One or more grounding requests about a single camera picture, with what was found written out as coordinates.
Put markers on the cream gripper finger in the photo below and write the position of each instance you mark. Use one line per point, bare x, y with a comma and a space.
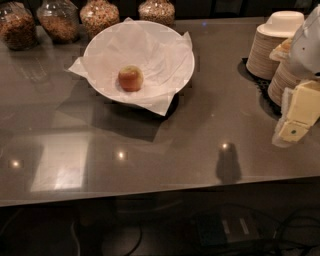
281, 52
300, 110

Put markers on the black box under table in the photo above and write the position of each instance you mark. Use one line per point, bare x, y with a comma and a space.
226, 228

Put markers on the glass jar of granola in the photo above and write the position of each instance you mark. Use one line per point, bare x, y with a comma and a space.
59, 18

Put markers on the white bowl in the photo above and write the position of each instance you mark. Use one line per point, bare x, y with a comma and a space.
166, 50

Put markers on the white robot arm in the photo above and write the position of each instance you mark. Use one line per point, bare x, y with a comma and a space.
304, 56

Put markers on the white paper liner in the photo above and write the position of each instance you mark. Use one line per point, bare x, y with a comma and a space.
156, 56

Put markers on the tall stack of paper bowls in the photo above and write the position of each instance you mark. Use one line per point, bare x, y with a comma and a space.
280, 25

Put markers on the glass jar of colourful cereal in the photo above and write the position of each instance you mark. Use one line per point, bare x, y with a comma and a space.
97, 15

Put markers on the front stack of paper bowls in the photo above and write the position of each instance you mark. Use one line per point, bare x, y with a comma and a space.
282, 79

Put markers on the glass jar of grains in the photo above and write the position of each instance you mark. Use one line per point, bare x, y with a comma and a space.
159, 11

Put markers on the black rubber mat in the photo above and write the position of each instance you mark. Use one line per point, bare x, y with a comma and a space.
262, 85

